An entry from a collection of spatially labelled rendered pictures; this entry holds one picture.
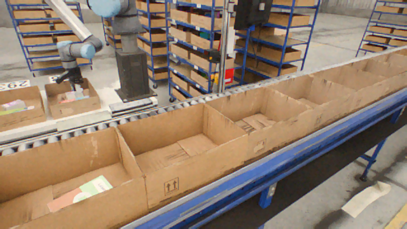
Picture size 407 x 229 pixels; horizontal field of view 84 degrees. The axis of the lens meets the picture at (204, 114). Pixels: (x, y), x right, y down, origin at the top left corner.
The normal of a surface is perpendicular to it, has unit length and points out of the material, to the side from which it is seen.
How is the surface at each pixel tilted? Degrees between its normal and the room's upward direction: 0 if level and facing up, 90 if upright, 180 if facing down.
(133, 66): 90
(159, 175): 90
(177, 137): 89
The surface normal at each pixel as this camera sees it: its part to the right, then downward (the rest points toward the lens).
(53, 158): 0.56, 0.43
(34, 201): 0.02, -0.86
